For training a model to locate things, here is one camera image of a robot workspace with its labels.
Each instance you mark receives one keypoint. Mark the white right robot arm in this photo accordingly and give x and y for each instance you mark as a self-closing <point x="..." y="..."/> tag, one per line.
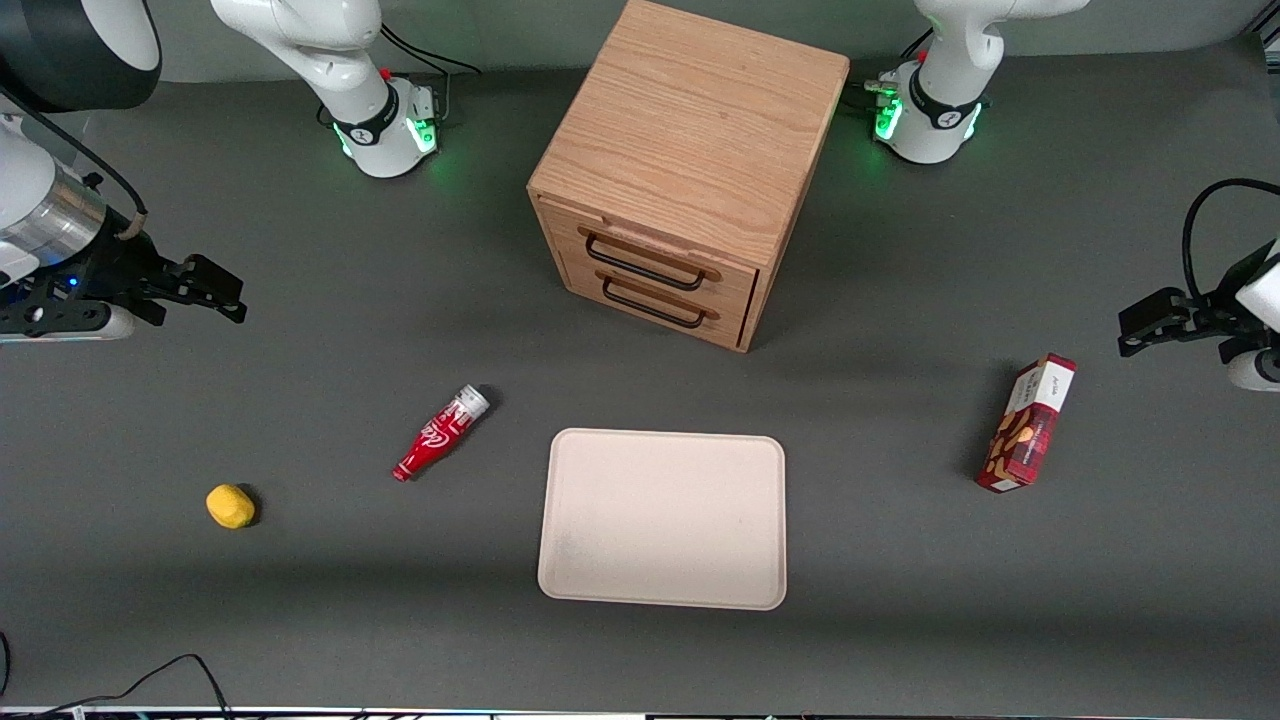
<point x="330" y="60"/>

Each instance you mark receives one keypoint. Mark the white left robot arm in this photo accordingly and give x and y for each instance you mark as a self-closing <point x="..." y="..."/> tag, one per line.
<point x="940" y="130"/>

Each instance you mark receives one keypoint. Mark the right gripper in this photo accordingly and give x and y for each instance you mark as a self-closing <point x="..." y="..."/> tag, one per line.
<point x="118" y="264"/>

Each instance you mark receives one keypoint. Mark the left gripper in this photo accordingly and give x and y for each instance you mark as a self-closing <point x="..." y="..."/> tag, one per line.
<point x="1222" y="297"/>

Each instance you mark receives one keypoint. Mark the wooden drawer cabinet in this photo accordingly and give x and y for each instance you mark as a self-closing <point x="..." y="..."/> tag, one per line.
<point x="690" y="120"/>

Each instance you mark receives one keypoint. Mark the red biscuit box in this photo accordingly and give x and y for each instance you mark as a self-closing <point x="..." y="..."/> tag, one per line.
<point x="1025" y="430"/>

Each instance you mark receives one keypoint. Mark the beige plastic tray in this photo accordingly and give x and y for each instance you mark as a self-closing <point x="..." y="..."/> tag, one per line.
<point x="660" y="520"/>

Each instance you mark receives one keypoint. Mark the red cola bottle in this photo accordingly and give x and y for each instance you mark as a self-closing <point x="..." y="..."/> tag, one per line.
<point x="435" y="440"/>

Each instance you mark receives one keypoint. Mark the small yellow lemon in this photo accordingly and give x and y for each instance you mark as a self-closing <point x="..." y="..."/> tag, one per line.
<point x="230" y="506"/>

